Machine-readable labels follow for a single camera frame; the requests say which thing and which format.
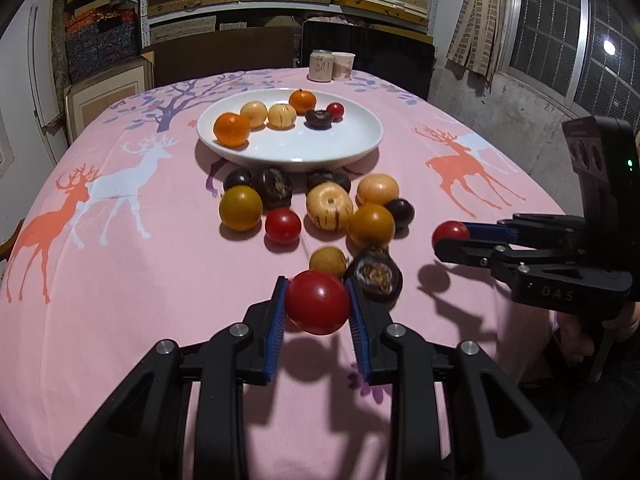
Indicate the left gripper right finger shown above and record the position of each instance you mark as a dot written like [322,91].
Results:
[455,414]

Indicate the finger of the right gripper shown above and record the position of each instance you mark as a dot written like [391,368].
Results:
[470,254]
[500,229]

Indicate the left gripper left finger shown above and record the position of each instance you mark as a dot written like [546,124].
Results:
[139,430]

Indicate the red cherry tomato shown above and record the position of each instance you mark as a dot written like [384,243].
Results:
[336,110]
[283,226]
[317,302]
[450,229]

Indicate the dark purple plum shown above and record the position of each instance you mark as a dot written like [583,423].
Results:
[238,177]
[402,212]

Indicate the orange yellow plum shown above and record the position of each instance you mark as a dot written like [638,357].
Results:
[371,225]

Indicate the pale orange round fruit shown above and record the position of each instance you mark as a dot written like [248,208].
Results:
[378,189]

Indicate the small brown longan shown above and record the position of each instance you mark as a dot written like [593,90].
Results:
[329,259]

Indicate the striped pepino melon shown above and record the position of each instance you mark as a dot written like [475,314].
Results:
[329,207]

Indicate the olive yellow plum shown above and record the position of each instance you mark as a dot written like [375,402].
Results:
[240,208]

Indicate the small mandarin orange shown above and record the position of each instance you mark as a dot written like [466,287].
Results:
[302,101]

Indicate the pale yellow round fruit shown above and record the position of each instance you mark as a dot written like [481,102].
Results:
[281,116]

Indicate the yellow round pear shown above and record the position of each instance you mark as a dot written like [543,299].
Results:
[255,112]

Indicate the large orange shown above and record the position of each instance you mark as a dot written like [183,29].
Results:
[231,130]

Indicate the person's right hand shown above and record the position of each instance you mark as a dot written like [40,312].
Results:
[575,341]

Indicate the right window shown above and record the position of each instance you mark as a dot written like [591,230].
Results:
[581,54]

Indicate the beige hanging curtain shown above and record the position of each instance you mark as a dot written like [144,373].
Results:
[475,45]

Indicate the black chair back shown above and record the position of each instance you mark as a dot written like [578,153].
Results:
[400,60]

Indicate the wooden chair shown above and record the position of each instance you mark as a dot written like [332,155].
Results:
[7,246]

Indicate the white oval plate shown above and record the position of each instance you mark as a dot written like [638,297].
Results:
[298,148]

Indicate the framed cardboard panel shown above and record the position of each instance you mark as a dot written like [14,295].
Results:
[88,99]

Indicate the dark brown chair back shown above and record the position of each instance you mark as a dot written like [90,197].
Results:
[215,53]

